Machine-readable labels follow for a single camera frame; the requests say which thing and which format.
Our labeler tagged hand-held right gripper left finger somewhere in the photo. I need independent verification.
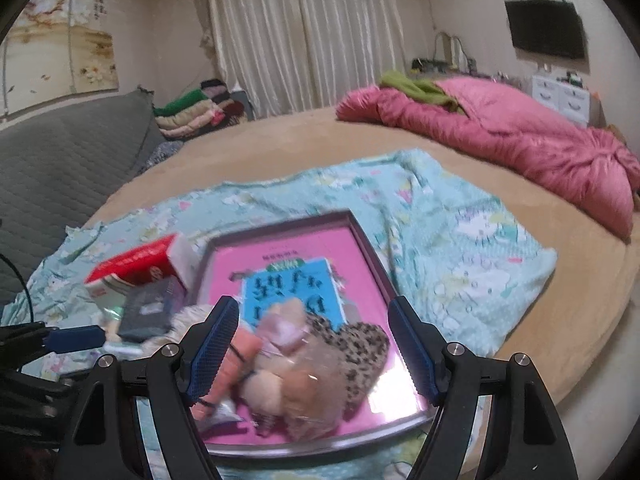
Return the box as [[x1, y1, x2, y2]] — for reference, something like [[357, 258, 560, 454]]
[[52, 296, 240, 480]]

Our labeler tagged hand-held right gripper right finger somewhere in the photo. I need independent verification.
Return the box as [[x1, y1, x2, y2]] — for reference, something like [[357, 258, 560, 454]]
[[387, 296, 581, 480]]

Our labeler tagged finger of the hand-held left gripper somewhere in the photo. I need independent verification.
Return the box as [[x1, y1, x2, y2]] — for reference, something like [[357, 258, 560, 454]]
[[0, 324, 105, 356]]

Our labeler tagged coral pink sponge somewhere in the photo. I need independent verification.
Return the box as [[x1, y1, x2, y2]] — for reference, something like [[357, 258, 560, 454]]
[[192, 327, 263, 418]]

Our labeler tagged white floral scrunchie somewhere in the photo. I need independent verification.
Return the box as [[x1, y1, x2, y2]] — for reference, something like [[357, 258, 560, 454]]
[[167, 305, 216, 346]]

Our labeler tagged leopard print scrunchie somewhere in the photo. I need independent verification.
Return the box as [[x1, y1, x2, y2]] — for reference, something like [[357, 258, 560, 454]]
[[305, 312, 391, 413]]

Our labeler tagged beige plush toy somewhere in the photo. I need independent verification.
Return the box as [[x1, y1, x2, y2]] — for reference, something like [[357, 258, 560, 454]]
[[240, 297, 313, 418]]

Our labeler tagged dark blue small box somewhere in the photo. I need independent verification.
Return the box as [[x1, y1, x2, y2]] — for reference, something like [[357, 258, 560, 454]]
[[117, 277, 186, 343]]

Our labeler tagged red and white tissue box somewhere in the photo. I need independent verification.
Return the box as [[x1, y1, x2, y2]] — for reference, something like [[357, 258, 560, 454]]
[[84, 232, 198, 306]]

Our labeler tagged teal printed blanket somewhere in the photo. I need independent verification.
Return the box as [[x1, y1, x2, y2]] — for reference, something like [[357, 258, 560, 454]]
[[0, 147, 558, 480]]

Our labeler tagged pink book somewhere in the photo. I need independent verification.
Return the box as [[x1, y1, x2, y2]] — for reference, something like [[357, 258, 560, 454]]
[[200, 225, 426, 443]]

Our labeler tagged grey quilted headboard cover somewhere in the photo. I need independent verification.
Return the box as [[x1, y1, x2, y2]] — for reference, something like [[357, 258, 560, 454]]
[[0, 89, 156, 306]]

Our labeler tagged dark floral pillow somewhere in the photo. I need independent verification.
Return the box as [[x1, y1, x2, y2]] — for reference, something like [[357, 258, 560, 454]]
[[145, 140, 186, 171]]

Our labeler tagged pink quilt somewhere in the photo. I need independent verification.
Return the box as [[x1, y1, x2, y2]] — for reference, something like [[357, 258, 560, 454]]
[[335, 77, 640, 241]]

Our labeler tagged round beige bed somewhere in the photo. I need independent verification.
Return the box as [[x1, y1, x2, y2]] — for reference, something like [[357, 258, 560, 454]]
[[85, 105, 640, 480]]

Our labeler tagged stack of folded blankets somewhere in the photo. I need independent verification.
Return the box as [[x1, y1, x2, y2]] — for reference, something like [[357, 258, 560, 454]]
[[152, 78, 248, 141]]

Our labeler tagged green blanket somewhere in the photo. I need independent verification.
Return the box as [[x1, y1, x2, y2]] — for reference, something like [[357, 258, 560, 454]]
[[380, 70, 466, 113]]

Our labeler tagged cluttered dressing table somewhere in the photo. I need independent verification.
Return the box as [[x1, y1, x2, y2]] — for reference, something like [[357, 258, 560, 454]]
[[410, 30, 526, 83]]

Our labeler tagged white drawer cabinet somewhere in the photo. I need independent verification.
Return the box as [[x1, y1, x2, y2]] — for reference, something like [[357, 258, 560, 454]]
[[531, 72, 598, 128]]

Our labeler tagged white curtain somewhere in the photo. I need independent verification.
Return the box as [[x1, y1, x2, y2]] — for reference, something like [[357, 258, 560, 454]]
[[202, 0, 408, 121]]

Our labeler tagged black cable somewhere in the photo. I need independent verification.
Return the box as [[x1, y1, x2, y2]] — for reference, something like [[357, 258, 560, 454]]
[[0, 252, 35, 327]]

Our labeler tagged floral wall painting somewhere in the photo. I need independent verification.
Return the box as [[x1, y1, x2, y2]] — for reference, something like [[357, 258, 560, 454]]
[[0, 0, 120, 121]]

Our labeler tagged black wall television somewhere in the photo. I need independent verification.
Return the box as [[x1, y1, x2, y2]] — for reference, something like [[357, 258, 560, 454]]
[[504, 0, 587, 61]]

